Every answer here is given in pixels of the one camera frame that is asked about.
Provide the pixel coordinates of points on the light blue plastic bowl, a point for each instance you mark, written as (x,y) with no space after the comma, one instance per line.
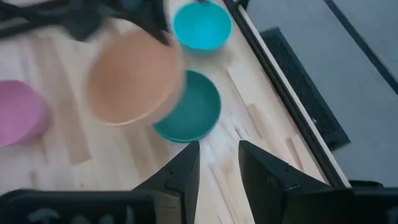
(202,26)

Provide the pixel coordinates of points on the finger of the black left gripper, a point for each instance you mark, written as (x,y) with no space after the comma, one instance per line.
(155,29)

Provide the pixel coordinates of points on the pink plastic bowl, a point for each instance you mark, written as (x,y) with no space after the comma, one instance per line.
(18,112)

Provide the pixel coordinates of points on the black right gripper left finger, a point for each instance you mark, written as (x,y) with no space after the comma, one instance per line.
(180,189)

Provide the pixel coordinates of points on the peach plastic bowl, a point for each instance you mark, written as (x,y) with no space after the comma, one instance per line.
(133,81)

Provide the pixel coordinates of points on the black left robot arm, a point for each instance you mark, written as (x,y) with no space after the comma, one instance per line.
(28,18)

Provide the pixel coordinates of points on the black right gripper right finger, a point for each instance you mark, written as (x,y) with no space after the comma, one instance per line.
(280,196)

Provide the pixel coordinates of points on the black aluminium table frame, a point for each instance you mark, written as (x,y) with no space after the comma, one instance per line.
(280,84)

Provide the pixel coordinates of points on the teal green plastic bowl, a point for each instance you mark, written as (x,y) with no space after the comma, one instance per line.
(199,115)

